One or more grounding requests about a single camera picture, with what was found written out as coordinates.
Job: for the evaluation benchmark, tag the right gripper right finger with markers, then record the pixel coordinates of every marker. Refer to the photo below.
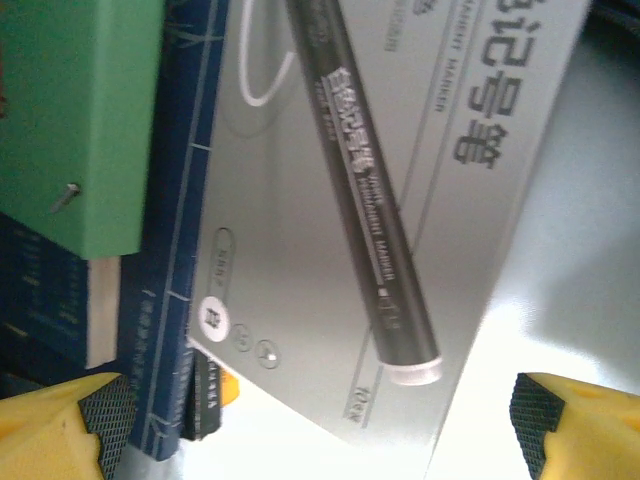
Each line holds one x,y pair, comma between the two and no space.
590,435

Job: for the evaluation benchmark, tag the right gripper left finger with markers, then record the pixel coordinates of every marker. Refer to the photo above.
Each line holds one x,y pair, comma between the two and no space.
45,435

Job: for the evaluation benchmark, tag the blue book with white pattern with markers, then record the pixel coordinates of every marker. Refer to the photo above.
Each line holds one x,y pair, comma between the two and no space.
45,300

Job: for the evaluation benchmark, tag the navy notebook with yellow label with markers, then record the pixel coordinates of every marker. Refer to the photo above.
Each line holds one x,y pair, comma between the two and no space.
165,300

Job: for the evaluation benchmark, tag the navy blue student backpack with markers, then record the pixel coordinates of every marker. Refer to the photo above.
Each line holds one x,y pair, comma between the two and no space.
575,225

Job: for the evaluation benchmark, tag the green notebook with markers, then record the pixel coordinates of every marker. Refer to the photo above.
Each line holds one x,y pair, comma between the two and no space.
75,125

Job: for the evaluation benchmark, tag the grey marker pen box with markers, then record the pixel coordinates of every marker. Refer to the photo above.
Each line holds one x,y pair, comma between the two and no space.
280,225

